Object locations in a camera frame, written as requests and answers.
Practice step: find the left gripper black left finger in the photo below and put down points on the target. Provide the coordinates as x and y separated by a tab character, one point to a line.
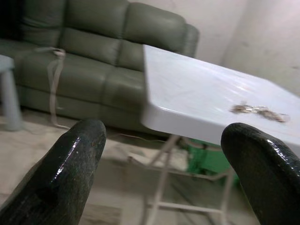
61	178

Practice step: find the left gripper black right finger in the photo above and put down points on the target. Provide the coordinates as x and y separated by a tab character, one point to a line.
269	178

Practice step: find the green plastic object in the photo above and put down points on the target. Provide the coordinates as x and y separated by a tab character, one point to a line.
206	161

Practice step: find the grey-green leather sofa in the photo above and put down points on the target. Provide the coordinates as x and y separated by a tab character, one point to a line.
93	70

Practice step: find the white folding table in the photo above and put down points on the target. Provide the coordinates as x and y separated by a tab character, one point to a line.
187	93

